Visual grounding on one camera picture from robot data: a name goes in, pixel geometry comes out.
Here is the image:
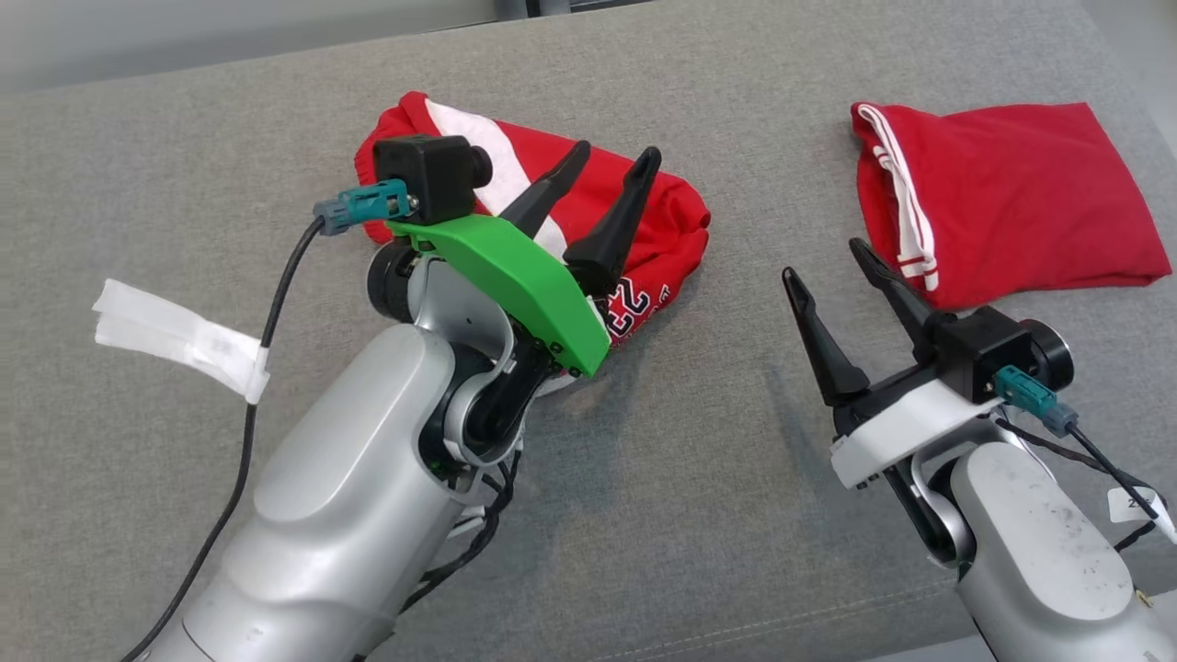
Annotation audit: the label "teal camera connector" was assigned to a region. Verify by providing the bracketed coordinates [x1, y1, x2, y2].
[313, 179, 412, 237]
[993, 365, 1080, 439]

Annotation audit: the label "red Bulls print garment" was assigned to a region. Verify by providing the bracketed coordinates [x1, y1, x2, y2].
[354, 90, 712, 398]

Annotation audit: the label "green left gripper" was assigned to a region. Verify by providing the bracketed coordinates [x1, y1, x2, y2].
[386, 140, 663, 378]

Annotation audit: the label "white paper cable tag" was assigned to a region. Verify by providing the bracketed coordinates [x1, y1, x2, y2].
[1108, 485, 1177, 545]

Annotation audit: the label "teal right camera connector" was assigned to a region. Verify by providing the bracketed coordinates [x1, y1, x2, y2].
[993, 365, 1080, 439]

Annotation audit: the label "black right camera cable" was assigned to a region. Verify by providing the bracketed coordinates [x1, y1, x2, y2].
[998, 418, 1169, 553]

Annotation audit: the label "black camera cable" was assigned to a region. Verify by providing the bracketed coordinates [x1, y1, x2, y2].
[998, 418, 1169, 553]
[118, 216, 327, 662]

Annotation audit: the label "teal left camera connector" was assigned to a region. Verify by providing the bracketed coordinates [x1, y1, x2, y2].
[313, 179, 412, 237]

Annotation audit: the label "black left arm cable bundle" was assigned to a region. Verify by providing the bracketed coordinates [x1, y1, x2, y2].
[368, 449, 525, 645]

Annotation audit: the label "black left camera cable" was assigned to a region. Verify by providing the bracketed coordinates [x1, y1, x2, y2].
[118, 216, 327, 662]

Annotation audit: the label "red jersey white sleeves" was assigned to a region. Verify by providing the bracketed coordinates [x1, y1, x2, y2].
[851, 99, 1173, 311]

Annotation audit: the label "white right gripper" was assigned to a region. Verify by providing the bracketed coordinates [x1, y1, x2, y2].
[782, 237, 1008, 490]

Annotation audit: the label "white tape flag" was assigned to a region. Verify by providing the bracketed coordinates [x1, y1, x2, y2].
[92, 278, 273, 405]

